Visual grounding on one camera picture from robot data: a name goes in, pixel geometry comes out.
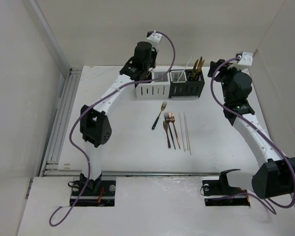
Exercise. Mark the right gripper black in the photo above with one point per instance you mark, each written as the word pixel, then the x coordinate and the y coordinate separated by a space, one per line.
pixel 224 70

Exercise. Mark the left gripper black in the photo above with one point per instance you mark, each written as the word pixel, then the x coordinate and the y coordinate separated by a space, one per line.
pixel 153 51

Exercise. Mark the gold knife black handle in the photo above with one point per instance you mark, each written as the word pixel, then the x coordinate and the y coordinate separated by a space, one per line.
pixel 200 70

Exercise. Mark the gold fork dark handle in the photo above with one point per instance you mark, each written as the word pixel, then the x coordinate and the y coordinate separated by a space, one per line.
pixel 163 107

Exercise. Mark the copper knife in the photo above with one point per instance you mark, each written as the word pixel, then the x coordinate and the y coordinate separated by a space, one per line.
pixel 196 73

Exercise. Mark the white chopstick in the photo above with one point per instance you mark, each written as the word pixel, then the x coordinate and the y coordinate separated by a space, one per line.
pixel 182 75

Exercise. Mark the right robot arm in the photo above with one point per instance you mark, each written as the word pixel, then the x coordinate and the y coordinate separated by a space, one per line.
pixel 276 174

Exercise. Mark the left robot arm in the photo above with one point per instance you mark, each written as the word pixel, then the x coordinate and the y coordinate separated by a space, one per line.
pixel 94 119

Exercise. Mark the white utensil holder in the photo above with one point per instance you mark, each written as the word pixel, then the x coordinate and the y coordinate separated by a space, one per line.
pixel 158 89

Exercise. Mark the black utensil holder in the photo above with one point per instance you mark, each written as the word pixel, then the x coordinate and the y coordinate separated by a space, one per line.
pixel 186 88

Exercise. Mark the black fork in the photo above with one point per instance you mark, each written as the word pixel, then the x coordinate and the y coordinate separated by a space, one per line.
pixel 167 120

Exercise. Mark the copper fork right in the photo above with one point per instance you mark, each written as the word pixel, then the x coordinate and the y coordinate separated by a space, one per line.
pixel 172 120

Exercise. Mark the metal chopstick right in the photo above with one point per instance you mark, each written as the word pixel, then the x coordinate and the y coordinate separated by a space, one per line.
pixel 187 134

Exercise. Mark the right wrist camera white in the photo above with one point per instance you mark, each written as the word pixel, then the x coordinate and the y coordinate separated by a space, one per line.
pixel 244 61

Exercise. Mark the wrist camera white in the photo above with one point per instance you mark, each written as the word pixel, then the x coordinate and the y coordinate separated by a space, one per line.
pixel 244 61
pixel 154 38

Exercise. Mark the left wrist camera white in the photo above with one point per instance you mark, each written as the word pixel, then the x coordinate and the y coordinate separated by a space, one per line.
pixel 154 38

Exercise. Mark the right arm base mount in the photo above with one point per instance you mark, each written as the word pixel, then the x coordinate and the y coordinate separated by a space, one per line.
pixel 218 193

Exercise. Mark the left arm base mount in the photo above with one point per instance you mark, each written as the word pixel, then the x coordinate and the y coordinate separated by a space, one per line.
pixel 103 196

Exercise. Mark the aluminium rail left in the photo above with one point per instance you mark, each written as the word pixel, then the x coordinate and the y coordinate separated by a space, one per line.
pixel 64 107

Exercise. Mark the aluminium rail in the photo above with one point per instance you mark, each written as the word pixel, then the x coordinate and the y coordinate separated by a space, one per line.
pixel 58 173
pixel 64 107

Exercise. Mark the front aluminium rail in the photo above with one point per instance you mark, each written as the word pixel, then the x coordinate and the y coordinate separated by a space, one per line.
pixel 58 173

